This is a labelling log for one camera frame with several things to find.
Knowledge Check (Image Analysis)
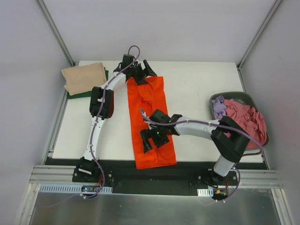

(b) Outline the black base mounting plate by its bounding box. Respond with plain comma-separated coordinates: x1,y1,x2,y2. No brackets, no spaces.
72,159,237,196

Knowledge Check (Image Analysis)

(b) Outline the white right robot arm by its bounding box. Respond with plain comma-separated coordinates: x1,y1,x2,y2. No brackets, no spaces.
140,109,250,185

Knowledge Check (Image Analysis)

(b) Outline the aluminium front cross rail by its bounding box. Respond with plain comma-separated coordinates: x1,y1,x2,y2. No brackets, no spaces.
29,165,284,189

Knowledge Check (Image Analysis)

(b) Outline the white slotted cable duct right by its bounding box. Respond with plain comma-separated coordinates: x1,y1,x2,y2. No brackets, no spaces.
197,188,214,197

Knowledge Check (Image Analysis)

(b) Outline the aluminium frame rail left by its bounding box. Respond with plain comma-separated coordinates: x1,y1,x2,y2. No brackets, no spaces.
35,0,76,67

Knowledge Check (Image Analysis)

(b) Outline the white slotted cable duct left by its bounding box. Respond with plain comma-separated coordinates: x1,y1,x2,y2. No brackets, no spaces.
39,184,113,195

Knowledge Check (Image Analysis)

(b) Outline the orange t-shirt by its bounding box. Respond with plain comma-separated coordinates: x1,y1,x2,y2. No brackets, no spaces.
127,76,177,170

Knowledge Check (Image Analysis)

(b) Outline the lavender crumpled t-shirt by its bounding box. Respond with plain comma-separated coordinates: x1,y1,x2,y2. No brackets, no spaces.
211,96,227,119

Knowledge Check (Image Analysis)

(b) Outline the aluminium frame rail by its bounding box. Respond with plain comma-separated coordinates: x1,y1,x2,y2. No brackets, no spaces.
35,0,76,67
237,0,284,71

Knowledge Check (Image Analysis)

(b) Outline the folded beige t-shirt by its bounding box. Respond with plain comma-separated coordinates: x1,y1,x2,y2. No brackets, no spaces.
61,62,107,96

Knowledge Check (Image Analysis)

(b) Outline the white slotted cable duct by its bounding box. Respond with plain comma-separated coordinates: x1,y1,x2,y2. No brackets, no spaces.
39,184,113,195
197,188,214,197

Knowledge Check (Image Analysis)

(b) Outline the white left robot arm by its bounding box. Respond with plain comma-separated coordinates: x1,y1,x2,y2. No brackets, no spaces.
76,53,157,182

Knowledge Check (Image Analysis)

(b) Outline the pink crumpled t-shirt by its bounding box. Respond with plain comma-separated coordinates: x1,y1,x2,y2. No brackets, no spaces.
224,99,267,146

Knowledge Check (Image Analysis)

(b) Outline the aluminium frame rail right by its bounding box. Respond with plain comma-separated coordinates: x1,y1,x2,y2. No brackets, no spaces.
237,0,284,71

